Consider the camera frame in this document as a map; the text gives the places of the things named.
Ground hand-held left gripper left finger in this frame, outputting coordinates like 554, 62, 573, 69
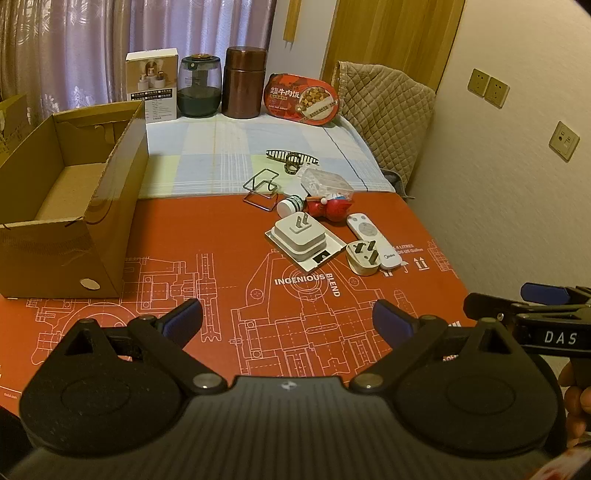
60, 298, 229, 396

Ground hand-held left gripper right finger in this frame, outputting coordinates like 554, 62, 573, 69
348, 299, 518, 396

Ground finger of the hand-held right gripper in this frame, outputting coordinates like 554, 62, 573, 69
520, 281, 591, 306
463, 292, 523, 325

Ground white remote control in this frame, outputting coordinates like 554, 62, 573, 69
346, 212, 402, 270

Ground red blue toy figure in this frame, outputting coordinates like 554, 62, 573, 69
305, 191, 356, 225

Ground cardboard box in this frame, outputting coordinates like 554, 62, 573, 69
0, 99, 149, 300

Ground green white capped bottle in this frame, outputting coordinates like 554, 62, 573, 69
276, 194, 307, 218

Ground striped hair claw clip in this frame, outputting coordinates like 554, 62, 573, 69
265, 148, 321, 175

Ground person's right hand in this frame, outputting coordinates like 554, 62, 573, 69
557, 354, 591, 448

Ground small white plug adapter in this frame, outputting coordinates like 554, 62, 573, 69
345, 239, 385, 277

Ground red printed table mat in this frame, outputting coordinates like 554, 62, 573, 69
0, 191, 484, 409

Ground white power adapter on tray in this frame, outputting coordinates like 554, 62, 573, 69
264, 222, 347, 273

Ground clear plastic box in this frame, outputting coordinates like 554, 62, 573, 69
297, 167, 354, 200

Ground checked pastel tablecloth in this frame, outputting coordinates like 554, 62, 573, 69
137, 111, 399, 200

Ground quilted chair back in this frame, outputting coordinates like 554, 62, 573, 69
333, 61, 437, 200

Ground dark green glass jar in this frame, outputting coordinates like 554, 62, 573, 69
178, 54, 223, 117

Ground white product box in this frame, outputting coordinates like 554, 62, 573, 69
126, 47, 180, 123

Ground red instant meal tray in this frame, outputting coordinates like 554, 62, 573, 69
263, 72, 344, 127

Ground copper brown canister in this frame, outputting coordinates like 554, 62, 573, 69
221, 46, 269, 120

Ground stacked cardboard boxes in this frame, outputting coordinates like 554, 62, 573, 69
0, 94, 29, 163

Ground pale purple curtain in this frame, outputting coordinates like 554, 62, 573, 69
0, 0, 278, 126

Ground hanging wooden strip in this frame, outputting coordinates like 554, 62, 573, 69
285, 0, 299, 49

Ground metal wire stand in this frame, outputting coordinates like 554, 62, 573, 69
242, 168, 280, 210

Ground gold wall socket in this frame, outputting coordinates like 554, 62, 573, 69
549, 120, 581, 162
484, 77, 511, 110
467, 68, 491, 98

